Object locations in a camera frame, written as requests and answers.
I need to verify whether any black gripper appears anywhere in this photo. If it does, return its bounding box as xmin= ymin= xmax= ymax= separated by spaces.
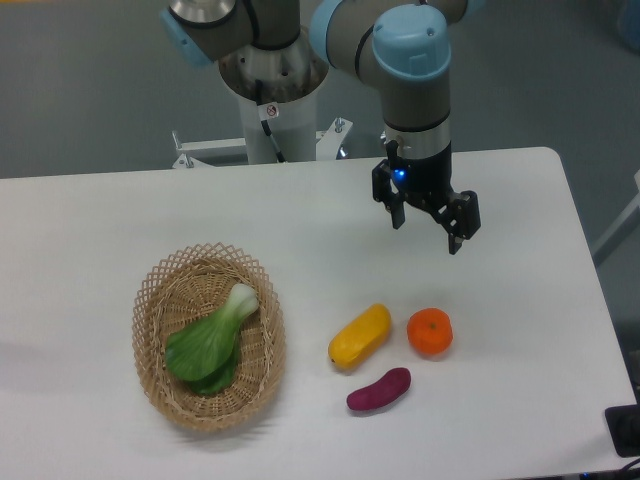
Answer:
xmin=372 ymin=140 xmax=481 ymax=255

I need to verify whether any green bok choy vegetable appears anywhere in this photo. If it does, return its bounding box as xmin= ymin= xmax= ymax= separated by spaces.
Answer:
xmin=165 ymin=284 xmax=259 ymax=396

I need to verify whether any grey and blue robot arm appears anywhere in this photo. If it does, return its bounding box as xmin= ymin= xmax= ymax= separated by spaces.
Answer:
xmin=160 ymin=1 xmax=481 ymax=253

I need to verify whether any black device at table edge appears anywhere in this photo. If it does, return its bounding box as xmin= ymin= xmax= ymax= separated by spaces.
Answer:
xmin=605 ymin=404 xmax=639 ymax=458

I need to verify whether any yellow mango fruit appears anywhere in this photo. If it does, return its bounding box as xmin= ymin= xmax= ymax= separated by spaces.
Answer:
xmin=328 ymin=303 xmax=392 ymax=371

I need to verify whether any purple sweet potato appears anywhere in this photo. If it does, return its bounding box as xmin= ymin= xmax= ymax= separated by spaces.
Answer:
xmin=346 ymin=367 xmax=412 ymax=412

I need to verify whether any woven wicker basket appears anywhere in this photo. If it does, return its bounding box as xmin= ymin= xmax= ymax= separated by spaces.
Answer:
xmin=132 ymin=243 xmax=286 ymax=432

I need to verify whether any white metal base frame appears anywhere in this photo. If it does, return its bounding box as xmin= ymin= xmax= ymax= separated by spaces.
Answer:
xmin=171 ymin=117 xmax=354 ymax=169

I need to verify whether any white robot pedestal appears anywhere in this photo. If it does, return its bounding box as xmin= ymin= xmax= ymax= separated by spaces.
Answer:
xmin=218 ymin=28 xmax=328 ymax=164

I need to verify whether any orange tangerine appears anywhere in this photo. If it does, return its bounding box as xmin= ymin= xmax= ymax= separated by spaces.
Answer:
xmin=406 ymin=308 xmax=454 ymax=356

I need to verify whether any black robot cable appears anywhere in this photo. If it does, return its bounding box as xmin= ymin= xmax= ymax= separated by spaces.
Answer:
xmin=253 ymin=79 xmax=288 ymax=164

